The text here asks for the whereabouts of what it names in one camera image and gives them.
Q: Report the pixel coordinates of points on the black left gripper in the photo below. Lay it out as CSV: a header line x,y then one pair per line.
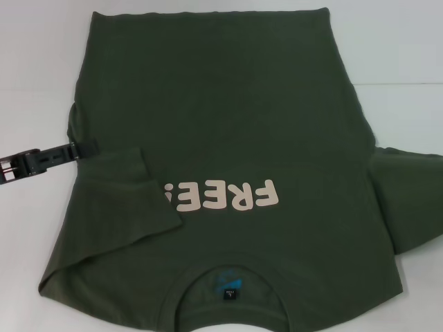
x,y
19,167

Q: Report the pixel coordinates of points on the dark green FREE! t-shirt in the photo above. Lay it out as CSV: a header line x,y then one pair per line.
x,y
221,103

